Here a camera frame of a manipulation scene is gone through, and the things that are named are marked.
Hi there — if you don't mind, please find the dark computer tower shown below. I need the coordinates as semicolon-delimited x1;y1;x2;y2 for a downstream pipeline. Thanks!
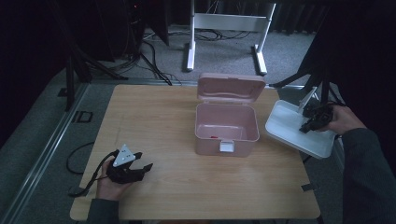
92;0;148;63

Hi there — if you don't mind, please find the black tripod stand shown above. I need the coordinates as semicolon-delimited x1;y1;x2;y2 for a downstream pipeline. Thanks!
46;0;129;113
268;6;348;108

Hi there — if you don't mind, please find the white plastic tray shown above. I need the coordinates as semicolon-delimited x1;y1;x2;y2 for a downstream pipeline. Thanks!
264;99;338;161

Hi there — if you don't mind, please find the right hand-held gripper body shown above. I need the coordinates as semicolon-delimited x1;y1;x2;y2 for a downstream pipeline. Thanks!
297;86;336;133

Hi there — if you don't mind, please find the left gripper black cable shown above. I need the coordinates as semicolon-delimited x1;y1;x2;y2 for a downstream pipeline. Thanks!
67;149;120;198

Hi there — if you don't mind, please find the pink storage box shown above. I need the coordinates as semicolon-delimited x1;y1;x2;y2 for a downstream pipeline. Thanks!
193;72;267;159

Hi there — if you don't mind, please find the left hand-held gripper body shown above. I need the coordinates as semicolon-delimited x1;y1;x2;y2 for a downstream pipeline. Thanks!
105;144;146;185

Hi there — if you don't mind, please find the person's right hand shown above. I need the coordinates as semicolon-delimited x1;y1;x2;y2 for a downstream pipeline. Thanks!
315;105;368;136

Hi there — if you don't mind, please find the bundle of black floor cables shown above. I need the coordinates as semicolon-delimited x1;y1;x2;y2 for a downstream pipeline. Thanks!
106;27;253;87

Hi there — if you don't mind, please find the person's left hand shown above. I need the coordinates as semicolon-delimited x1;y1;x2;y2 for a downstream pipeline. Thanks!
95;158;134;202

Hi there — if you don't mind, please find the white metal stand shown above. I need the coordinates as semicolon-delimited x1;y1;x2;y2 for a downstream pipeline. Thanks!
185;0;277;77

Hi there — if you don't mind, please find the black cable loop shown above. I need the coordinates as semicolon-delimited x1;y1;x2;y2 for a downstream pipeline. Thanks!
65;141;95;175

